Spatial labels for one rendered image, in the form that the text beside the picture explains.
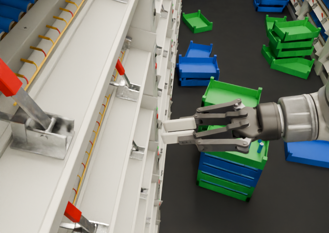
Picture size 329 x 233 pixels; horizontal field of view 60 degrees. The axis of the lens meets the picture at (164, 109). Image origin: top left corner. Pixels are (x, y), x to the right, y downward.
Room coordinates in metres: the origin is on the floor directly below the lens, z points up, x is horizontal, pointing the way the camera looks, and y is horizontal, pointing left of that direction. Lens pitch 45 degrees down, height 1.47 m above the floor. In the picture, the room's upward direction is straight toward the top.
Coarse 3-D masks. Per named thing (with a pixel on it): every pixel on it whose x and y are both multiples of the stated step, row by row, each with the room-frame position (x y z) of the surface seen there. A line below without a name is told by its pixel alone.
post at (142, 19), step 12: (144, 0) 0.56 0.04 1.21; (144, 12) 0.56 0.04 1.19; (132, 24) 0.57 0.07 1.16; (144, 24) 0.56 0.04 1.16; (156, 60) 0.65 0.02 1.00; (144, 84) 0.57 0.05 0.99; (156, 84) 0.64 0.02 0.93; (156, 96) 0.63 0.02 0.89; (156, 156) 0.58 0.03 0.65; (156, 168) 0.57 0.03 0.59; (156, 192) 0.56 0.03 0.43; (156, 216) 0.56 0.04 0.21
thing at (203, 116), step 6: (198, 114) 0.42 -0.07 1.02; (204, 114) 0.42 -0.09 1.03; (210, 114) 0.42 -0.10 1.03; (216, 114) 0.42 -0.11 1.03; (222, 114) 0.41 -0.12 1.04; (228, 114) 0.40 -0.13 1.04; (234, 114) 0.40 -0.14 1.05; (240, 114) 0.40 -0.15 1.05; (246, 114) 0.39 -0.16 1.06; (204, 120) 0.41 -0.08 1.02; (210, 120) 0.41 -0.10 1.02; (216, 120) 0.41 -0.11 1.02; (222, 120) 0.40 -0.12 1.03; (228, 120) 0.40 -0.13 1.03
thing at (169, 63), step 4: (168, 64) 1.26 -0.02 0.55; (168, 68) 1.26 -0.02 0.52; (168, 72) 1.23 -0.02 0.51; (168, 76) 1.19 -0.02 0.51; (168, 80) 1.16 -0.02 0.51; (164, 84) 1.10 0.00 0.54; (164, 88) 1.09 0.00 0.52; (164, 92) 1.07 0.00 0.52; (164, 96) 1.03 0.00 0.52; (164, 100) 1.01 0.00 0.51; (164, 104) 0.98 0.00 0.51; (164, 108) 0.95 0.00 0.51; (164, 112) 0.93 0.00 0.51; (160, 116) 0.90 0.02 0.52; (160, 128) 0.82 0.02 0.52; (160, 132) 0.80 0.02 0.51; (160, 136) 0.78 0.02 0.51; (160, 140) 0.76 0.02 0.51; (160, 144) 0.74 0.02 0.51; (160, 148) 0.72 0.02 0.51; (160, 156) 0.66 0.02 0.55
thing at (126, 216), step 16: (144, 96) 0.56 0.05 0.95; (144, 112) 0.55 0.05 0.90; (144, 128) 0.49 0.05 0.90; (144, 144) 0.44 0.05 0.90; (128, 160) 0.39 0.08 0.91; (144, 160) 0.39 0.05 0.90; (128, 176) 0.34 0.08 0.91; (128, 192) 0.31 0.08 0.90; (128, 208) 0.27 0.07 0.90; (128, 224) 0.24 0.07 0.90
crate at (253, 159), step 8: (208, 128) 0.95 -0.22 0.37; (216, 128) 0.99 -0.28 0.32; (256, 144) 0.89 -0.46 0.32; (264, 144) 0.89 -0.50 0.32; (208, 152) 0.83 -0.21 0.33; (216, 152) 0.82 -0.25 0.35; (224, 152) 0.81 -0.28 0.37; (232, 152) 0.84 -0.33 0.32; (256, 152) 0.84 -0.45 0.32; (264, 152) 0.84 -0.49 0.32; (232, 160) 0.79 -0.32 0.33; (240, 160) 0.78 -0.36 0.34; (248, 160) 0.77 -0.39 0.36; (256, 160) 0.76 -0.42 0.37; (264, 160) 0.74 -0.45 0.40
